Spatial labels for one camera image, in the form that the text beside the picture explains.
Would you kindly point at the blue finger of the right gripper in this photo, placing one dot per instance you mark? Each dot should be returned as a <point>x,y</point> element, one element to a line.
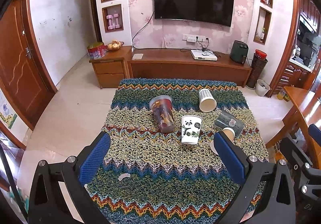
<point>314,132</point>

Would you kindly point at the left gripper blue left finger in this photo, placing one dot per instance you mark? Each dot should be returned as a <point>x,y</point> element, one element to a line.
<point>91,157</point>

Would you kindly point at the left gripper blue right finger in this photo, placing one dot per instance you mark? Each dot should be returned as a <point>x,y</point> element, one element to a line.
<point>235,164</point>

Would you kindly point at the white panda paper cup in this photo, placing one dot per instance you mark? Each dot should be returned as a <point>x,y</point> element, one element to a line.
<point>190,129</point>

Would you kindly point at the brown sleeved paper cup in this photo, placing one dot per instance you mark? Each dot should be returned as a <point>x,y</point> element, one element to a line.
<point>222,142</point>

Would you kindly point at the dark transparent plastic cup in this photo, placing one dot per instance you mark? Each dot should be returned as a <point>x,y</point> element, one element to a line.
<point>225,119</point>

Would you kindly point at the white dotted paper cup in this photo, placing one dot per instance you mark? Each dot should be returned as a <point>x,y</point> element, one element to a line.
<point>207,103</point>

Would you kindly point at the dark red printed plastic cup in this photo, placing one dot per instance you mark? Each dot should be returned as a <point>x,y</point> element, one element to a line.
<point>162,109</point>

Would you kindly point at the wooden dining table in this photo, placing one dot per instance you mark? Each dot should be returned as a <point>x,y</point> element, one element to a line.
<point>305,111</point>

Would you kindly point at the small white plastic piece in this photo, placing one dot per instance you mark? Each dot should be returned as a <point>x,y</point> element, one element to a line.
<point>124,175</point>

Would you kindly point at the yellow oil bottle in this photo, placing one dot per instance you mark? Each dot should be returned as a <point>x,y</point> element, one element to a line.
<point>281,94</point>

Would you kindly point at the white waste bin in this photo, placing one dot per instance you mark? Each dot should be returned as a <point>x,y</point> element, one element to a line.
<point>261,88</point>

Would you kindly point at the colourful knitted table cloth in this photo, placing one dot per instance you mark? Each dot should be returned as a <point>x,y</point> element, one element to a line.
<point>170,182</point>

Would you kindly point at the dark woven tall stand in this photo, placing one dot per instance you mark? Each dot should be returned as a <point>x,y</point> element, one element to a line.
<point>257,65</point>

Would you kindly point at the red lidded container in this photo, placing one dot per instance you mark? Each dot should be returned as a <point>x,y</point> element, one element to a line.
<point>260,54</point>

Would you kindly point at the wooden drawer side cabinet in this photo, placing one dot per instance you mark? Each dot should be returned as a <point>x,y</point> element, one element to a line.
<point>113,67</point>

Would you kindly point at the brown wooden door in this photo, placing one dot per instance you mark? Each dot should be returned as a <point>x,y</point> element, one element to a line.
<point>25,80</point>

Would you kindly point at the white set-top box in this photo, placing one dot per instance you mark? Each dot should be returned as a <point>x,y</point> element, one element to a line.
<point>203,55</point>

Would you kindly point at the dark green air fryer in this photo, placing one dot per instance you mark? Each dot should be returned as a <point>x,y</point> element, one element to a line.
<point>239,52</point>

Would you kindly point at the red printed tin box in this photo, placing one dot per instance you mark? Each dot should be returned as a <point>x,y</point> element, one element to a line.
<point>97,50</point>

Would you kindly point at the long wooden TV cabinet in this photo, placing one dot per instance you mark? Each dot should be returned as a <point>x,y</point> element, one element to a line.
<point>179,64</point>

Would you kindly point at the white paper on cabinet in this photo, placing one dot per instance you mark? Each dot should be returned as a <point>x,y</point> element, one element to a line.
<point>137,56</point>

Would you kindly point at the fruit basket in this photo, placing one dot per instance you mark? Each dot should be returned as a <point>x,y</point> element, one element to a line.
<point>115,45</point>

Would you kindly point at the pink dumbbell pair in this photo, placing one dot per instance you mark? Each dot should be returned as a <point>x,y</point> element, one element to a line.
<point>113,21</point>

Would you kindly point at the white wall power strip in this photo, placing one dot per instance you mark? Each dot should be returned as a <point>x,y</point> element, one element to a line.
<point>193,38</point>

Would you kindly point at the black wall television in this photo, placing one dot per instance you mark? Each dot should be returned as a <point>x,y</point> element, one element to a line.
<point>210,11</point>

